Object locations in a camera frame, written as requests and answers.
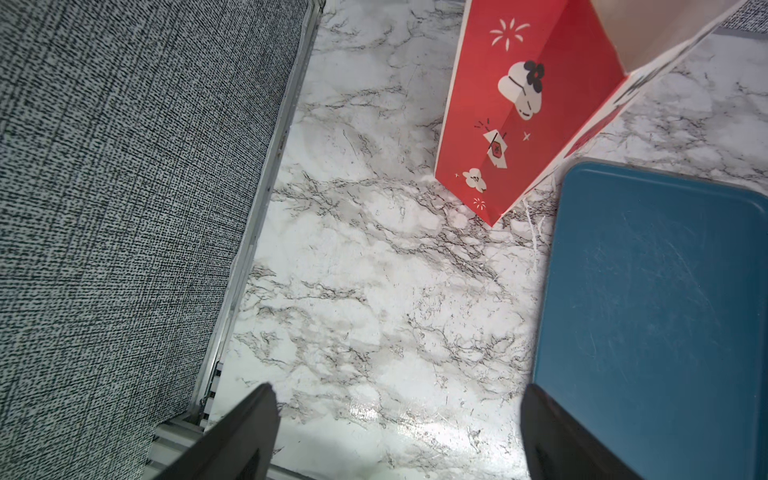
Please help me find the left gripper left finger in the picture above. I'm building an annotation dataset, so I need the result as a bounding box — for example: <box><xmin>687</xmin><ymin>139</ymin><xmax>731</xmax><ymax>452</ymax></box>
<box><xmin>158</xmin><ymin>383</ymin><xmax>280</xmax><ymax>480</ymax></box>

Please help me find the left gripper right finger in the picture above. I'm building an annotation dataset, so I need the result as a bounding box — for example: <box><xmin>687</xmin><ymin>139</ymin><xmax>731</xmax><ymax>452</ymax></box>
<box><xmin>520</xmin><ymin>384</ymin><xmax>639</xmax><ymax>480</ymax></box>

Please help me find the red white paper gift bag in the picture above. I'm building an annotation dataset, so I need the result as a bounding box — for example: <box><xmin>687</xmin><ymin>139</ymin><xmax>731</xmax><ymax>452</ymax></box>
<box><xmin>435</xmin><ymin>0</ymin><xmax>739</xmax><ymax>225</ymax></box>

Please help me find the teal rectangular tray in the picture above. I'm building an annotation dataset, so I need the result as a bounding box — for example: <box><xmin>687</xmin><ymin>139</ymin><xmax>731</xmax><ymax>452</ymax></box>
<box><xmin>533</xmin><ymin>162</ymin><xmax>767</xmax><ymax>479</ymax></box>

